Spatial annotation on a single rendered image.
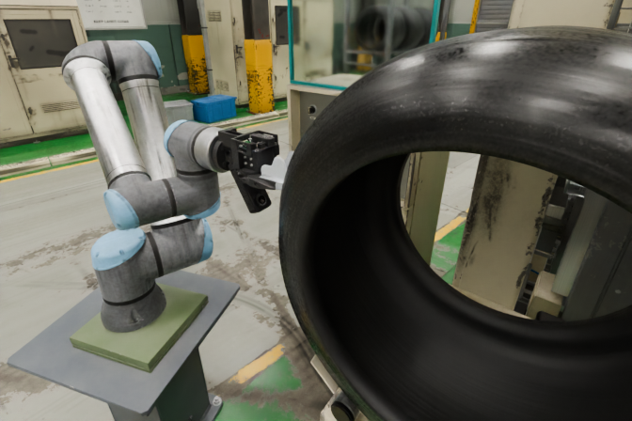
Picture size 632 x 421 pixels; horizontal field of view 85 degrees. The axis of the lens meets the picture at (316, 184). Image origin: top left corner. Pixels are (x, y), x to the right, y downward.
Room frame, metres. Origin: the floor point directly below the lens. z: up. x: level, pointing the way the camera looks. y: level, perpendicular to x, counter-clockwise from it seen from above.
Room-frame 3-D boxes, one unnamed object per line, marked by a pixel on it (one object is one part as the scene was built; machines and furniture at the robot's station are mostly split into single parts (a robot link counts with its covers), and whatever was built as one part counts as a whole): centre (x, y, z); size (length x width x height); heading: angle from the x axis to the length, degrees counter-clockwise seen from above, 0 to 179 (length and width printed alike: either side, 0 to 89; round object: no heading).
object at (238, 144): (0.64, 0.14, 1.26); 0.12 x 0.08 x 0.09; 53
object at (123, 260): (0.86, 0.58, 0.82); 0.17 x 0.15 x 0.18; 127
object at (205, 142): (0.69, 0.20, 1.25); 0.10 x 0.05 x 0.09; 143
